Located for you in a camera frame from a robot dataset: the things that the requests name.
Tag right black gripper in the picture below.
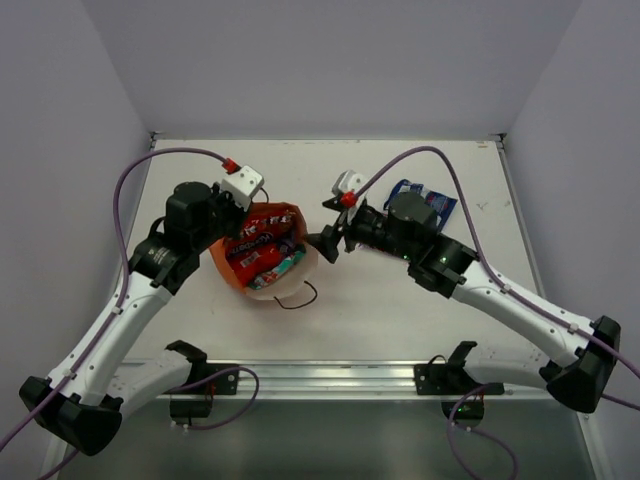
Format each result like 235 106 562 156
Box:
302 196 417 264

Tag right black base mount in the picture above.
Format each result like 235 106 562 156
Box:
413 341 505 427

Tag green wafer packet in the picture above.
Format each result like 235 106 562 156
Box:
248 245 306 290

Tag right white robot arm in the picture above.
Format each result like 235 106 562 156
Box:
305 192 621 413

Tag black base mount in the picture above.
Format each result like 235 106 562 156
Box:
169 362 238 425
413 341 505 427

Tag aluminium table rail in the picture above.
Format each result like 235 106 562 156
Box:
214 361 552 400

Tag orange paper bag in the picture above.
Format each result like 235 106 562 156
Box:
209 202 318 303

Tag blue white snack packet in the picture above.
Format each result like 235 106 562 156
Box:
383 179 458 231

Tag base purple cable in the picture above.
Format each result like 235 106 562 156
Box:
449 382 519 480
172 366 262 432

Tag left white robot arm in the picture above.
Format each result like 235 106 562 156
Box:
19 182 251 456

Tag red snack packet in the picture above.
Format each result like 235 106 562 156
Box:
242 209 295 239

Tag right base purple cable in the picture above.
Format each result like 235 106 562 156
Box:
449 382 519 480

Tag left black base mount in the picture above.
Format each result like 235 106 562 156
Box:
169 362 238 425

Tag red chocolate bar packet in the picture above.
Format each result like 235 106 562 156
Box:
226 233 282 268

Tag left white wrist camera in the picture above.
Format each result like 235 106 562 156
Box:
220 158 264 211

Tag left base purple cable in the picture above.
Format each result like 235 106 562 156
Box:
172 366 262 432

